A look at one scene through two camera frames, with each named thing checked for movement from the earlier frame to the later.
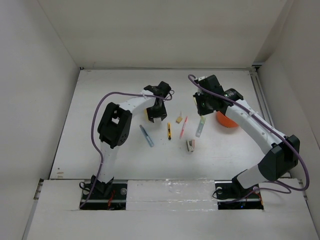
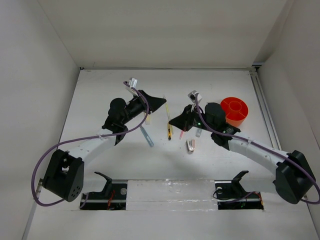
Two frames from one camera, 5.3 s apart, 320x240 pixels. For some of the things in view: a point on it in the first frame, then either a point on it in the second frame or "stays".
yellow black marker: (169, 130) stays
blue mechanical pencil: (151, 143) stays
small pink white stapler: (190, 145) stays
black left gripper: (161, 114) to (154, 103)
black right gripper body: (203, 103) to (195, 118)
